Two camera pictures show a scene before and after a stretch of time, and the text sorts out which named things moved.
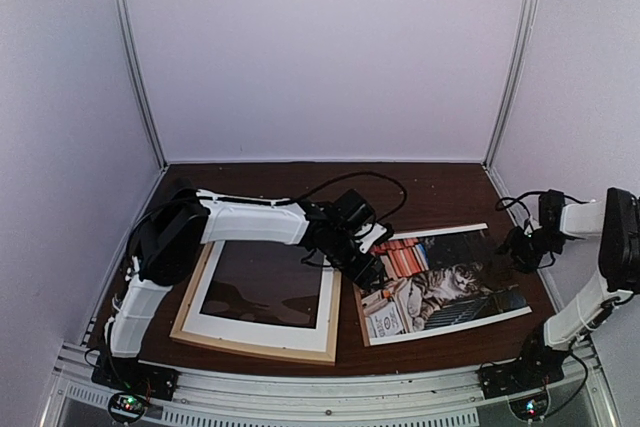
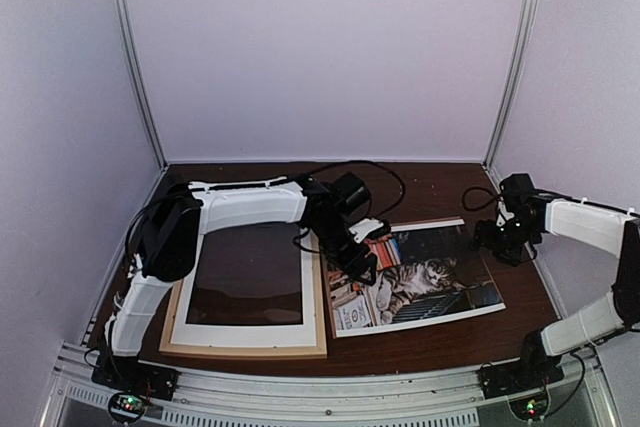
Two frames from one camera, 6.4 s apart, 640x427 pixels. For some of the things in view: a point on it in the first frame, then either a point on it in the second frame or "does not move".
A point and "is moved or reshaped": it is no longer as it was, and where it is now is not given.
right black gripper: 512,242 to 483,236
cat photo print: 435,281 is moved or reshaped
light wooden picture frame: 273,299 to 320,350
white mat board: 290,335 to 246,334
